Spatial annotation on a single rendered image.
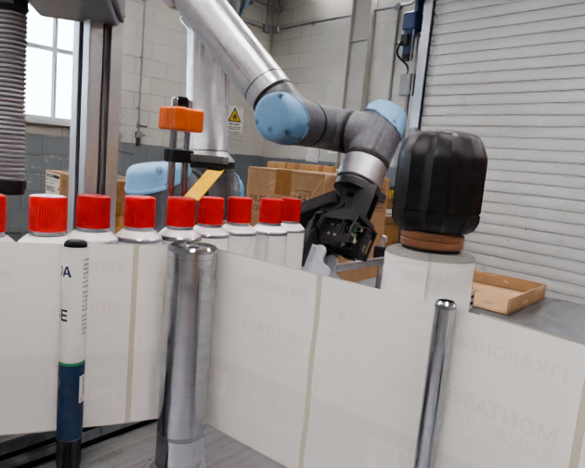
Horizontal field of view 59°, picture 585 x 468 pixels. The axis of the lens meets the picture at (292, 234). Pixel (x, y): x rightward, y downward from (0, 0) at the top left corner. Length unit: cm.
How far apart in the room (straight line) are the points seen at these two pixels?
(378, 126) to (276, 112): 18
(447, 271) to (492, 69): 490
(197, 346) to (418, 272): 20
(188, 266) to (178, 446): 14
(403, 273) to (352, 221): 33
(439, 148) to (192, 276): 24
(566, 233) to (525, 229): 35
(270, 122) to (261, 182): 51
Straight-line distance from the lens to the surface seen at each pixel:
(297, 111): 77
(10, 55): 63
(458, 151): 48
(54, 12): 71
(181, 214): 60
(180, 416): 42
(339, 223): 81
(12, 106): 62
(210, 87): 105
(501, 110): 521
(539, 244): 499
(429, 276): 47
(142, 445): 50
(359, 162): 84
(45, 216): 53
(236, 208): 68
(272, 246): 70
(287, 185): 122
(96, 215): 56
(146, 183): 93
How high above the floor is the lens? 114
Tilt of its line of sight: 8 degrees down
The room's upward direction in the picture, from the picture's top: 5 degrees clockwise
